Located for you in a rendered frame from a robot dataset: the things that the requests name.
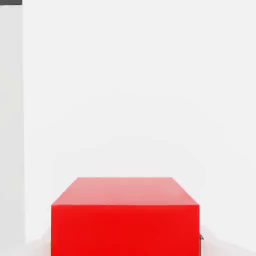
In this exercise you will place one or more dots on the small red cube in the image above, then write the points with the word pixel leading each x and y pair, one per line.
pixel 125 230

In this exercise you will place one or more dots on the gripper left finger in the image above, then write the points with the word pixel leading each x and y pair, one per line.
pixel 44 249

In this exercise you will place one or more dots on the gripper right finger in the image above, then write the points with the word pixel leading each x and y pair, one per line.
pixel 210 248

